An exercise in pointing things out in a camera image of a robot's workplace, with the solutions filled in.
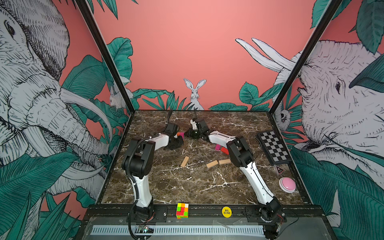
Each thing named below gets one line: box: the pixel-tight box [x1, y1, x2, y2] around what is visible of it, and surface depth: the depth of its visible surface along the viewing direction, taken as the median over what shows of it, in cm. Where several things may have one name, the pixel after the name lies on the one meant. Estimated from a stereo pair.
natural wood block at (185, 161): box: [180, 156, 189, 168], surface depth 94 cm
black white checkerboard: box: [257, 130, 293, 165], surface depth 97 cm
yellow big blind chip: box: [222, 206, 232, 218], surface depth 76 cm
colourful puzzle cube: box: [176, 202, 189, 220], surface depth 73 cm
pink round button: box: [278, 177, 297, 194], surface depth 85 cm
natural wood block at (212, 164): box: [206, 160, 219, 168], surface depth 94 cm
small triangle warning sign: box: [274, 164, 286, 175], surface depth 92 cm
